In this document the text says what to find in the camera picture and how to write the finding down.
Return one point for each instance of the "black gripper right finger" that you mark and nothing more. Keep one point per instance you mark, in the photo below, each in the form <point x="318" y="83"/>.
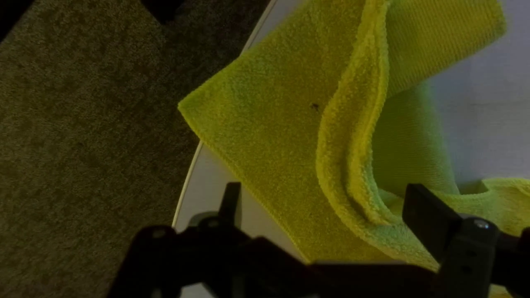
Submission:
<point x="430" y="220"/>

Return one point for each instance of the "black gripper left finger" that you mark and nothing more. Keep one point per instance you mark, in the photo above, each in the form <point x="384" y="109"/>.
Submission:
<point x="228" y="207"/>

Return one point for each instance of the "yellow microfiber cloth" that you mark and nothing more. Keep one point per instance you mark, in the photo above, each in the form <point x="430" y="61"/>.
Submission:
<point x="328" y="119"/>

